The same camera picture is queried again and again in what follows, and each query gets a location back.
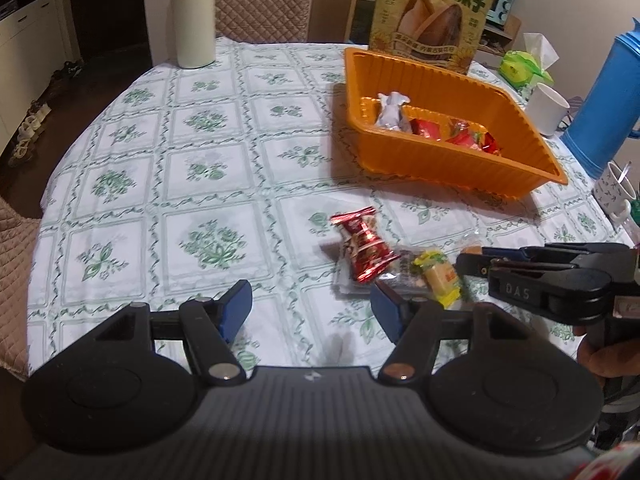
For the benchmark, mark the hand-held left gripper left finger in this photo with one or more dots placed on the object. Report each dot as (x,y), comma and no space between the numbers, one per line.
(236,310)

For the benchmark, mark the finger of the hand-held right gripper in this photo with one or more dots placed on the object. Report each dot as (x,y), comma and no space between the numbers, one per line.
(550,292)
(575,256)

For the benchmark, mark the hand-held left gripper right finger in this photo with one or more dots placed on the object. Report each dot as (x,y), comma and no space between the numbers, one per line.
(387,315)

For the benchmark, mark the clear dark snack packet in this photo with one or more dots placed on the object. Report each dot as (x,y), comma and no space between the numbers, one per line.
(402,282)

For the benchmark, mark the yellow candy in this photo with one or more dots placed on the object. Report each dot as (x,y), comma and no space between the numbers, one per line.
(440,277)

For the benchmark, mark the dark red foil candy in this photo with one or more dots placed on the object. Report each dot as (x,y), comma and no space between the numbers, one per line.
(362,245)

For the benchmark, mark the orange plastic tray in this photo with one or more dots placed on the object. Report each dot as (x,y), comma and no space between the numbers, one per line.
(450,170)

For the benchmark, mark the large red candy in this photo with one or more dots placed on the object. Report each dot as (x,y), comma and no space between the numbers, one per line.
(465,137)

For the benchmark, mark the small red candy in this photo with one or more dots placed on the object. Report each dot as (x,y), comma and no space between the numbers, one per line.
(426,129)

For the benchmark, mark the white candy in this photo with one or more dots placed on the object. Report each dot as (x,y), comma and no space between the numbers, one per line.
(392,112)

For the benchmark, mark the person's right hand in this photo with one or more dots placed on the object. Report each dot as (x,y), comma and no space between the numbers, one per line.
(600,362)

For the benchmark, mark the patterned white mug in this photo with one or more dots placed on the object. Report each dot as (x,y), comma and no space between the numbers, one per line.
(612,192)

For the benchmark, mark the red patterned cloth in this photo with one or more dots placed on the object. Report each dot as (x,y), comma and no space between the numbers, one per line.
(615,465)

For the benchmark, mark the blue thermos jug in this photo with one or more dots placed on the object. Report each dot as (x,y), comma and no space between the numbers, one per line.
(600,110)

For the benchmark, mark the white cup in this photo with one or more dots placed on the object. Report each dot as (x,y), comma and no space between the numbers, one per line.
(545,110)

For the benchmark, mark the green tissue pack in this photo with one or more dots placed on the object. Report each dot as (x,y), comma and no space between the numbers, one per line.
(520,67)

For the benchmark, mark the quilted chair cushion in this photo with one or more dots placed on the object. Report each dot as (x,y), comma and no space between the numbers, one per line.
(15,285)

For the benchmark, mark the row of shoes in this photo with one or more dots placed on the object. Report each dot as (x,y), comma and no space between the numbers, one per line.
(35,120)

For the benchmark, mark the sunflower seed bag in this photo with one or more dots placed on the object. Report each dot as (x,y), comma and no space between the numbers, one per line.
(430,10)

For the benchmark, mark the white thermos bottle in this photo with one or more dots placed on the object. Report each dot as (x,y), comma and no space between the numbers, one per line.
(195,25)

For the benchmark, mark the quilted beige chair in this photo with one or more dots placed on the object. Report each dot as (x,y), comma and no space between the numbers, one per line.
(260,0)

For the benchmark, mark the white cabinet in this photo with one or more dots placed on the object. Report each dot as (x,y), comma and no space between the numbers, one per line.
(20,60)

